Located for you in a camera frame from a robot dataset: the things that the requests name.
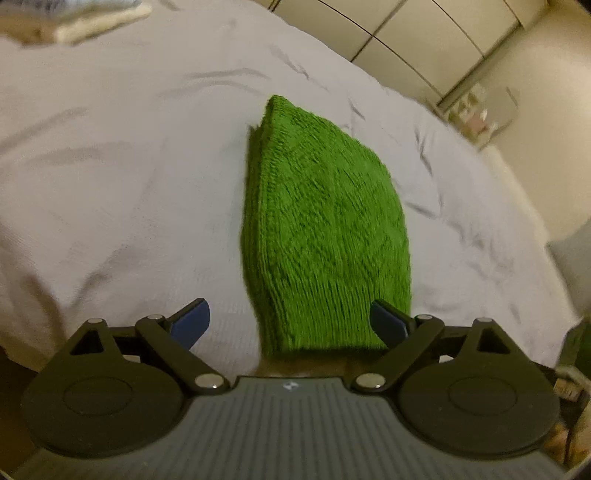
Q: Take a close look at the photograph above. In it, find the cream panelled wardrobe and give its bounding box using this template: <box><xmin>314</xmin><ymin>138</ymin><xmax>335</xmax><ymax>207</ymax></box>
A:
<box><xmin>268</xmin><ymin>0</ymin><xmax>532</xmax><ymax>107</ymax></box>

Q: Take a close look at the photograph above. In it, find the pale grey duvet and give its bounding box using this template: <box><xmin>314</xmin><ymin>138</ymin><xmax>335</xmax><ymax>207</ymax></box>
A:
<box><xmin>0</xmin><ymin>0</ymin><xmax>580</xmax><ymax>370</ymax></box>

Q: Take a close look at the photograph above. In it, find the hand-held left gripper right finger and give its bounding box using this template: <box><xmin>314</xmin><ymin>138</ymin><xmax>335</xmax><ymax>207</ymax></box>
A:
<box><xmin>353</xmin><ymin>298</ymin><xmax>520</xmax><ymax>395</ymax></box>

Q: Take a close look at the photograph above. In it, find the cream cosmetics organizer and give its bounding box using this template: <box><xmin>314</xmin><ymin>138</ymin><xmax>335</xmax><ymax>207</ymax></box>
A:
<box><xmin>450</xmin><ymin>85</ymin><xmax>518</xmax><ymax>148</ymax></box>

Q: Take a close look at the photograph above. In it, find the green knit vest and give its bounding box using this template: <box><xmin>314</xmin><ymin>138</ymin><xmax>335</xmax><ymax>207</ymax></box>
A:
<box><xmin>241</xmin><ymin>95</ymin><xmax>413</xmax><ymax>357</ymax></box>

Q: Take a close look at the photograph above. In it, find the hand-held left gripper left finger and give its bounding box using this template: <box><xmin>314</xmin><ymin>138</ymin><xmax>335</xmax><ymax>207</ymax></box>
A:
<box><xmin>69</xmin><ymin>298</ymin><xmax>230</xmax><ymax>395</ymax></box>

